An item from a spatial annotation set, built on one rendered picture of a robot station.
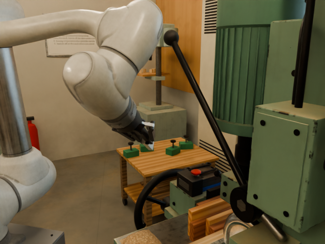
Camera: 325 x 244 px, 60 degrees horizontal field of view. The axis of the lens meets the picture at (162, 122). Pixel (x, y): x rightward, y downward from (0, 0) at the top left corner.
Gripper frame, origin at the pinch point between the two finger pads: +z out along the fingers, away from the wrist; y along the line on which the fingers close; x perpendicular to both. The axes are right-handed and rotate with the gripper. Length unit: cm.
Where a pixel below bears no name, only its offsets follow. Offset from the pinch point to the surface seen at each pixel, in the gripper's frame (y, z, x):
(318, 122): 39, -46, -15
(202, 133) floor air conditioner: -11, 155, 68
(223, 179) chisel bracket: 24.5, -7.7, -12.7
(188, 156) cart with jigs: -17, 131, 38
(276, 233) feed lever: 35, -28, -26
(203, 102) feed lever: 22.7, -30.0, -2.9
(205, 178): 18.3, 3.8, -9.9
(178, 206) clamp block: 9.5, 9.1, -17.9
